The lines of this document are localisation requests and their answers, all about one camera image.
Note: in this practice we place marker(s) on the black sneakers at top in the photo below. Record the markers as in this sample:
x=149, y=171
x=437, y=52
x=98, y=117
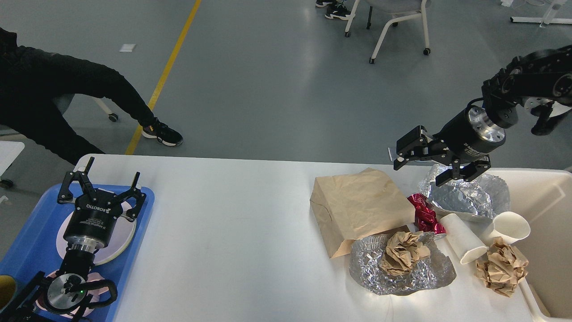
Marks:
x=335, y=9

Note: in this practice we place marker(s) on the white plastic bin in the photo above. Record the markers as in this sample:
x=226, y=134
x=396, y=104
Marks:
x=544, y=198

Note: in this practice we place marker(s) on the pink plate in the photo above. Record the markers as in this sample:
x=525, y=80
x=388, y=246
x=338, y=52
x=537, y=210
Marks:
x=122, y=235

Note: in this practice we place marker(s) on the foil tray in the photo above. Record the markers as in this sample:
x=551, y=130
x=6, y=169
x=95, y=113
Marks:
x=433, y=272

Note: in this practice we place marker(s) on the crushed red can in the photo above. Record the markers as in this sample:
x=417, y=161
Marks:
x=425, y=216

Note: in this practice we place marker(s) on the white side table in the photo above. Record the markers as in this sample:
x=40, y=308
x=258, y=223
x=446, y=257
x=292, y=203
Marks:
x=9, y=151

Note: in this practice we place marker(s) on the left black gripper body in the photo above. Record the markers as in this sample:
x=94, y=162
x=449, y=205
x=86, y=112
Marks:
x=93, y=221

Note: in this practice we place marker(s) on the dark teal cup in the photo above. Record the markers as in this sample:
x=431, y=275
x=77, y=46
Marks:
x=8, y=289

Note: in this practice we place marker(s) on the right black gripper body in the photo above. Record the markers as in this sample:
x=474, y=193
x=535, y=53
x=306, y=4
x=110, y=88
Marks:
x=469, y=136

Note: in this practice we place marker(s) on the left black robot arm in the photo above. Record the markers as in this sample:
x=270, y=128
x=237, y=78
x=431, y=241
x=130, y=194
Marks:
x=70, y=258

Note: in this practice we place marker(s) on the brown paper bag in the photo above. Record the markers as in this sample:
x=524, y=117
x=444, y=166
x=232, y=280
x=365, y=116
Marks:
x=353, y=206

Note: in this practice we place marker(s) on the seated person in black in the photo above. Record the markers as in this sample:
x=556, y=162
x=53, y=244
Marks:
x=31, y=79

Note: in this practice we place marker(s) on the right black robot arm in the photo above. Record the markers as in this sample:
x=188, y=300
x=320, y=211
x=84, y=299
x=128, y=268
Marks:
x=540, y=82

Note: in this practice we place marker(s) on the lying white paper cup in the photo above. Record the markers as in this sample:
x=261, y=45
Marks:
x=465, y=244

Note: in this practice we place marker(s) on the black sneaker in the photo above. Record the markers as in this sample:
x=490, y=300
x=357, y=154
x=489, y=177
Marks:
x=162, y=133

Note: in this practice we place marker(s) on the left floor socket cover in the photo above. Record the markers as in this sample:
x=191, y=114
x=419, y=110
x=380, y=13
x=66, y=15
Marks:
x=392, y=154

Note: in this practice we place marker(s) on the white stand base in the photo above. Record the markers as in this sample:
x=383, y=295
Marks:
x=548, y=18

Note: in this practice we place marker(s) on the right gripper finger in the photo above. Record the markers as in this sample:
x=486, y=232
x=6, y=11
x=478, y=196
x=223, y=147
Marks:
x=467, y=173
x=418, y=145

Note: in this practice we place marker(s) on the brown paper ball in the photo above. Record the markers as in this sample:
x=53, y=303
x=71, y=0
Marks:
x=402, y=253

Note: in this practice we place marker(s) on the back crumpled foil container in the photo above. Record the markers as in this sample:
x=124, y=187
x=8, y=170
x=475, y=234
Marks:
x=478, y=201

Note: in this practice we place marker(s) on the blue plastic tray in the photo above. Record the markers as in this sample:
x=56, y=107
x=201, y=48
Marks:
x=35, y=250

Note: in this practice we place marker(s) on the pink HOME mug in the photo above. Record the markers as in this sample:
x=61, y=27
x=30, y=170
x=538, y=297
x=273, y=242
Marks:
x=71, y=296

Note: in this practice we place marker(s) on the white frame office chair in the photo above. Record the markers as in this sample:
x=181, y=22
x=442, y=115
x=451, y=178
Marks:
x=399, y=10

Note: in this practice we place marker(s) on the crumpled brown paper scrap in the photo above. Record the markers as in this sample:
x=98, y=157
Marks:
x=504, y=269

